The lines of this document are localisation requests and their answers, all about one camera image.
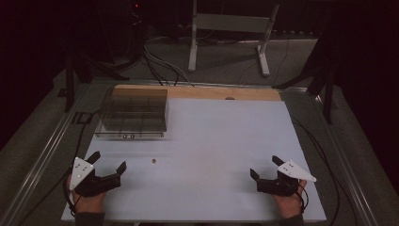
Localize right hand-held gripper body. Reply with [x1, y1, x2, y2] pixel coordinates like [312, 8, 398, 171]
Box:
[256, 159, 318, 198]

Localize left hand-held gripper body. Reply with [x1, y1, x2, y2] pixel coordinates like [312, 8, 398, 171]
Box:
[69, 156, 122, 199]

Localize person's left hand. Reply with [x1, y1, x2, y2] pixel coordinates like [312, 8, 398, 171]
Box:
[65, 174, 108, 215]

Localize person's right hand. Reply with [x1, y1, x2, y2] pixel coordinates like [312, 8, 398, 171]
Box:
[272, 178, 308, 219]

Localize clear acrylic compartment box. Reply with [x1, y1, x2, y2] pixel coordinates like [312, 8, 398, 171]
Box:
[94, 88, 170, 139]

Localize wooden board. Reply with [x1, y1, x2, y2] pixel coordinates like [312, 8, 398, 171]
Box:
[114, 83, 282, 103]

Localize black tripod stand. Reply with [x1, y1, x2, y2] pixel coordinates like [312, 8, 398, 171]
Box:
[63, 43, 130, 114]
[272, 27, 338, 125]

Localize white metal stand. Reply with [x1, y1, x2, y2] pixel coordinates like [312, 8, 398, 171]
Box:
[187, 0, 280, 78]

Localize dark device with red light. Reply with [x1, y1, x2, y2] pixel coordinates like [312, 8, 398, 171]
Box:
[126, 0, 147, 27]

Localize left hand-held gripper cable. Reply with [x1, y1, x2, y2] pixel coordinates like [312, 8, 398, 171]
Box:
[17, 109, 102, 226]

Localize hand-held gripper cable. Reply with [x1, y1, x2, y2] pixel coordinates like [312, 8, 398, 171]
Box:
[17, 109, 102, 226]
[291, 115, 359, 226]

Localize right hand-held gripper cable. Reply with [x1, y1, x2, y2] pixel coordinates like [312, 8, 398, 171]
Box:
[291, 115, 359, 226]

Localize aluminium frame rail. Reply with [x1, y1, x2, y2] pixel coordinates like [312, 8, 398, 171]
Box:
[0, 84, 92, 226]
[310, 89, 399, 226]

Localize bundle of floor cables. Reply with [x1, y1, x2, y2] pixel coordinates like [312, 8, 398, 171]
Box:
[141, 34, 196, 88]

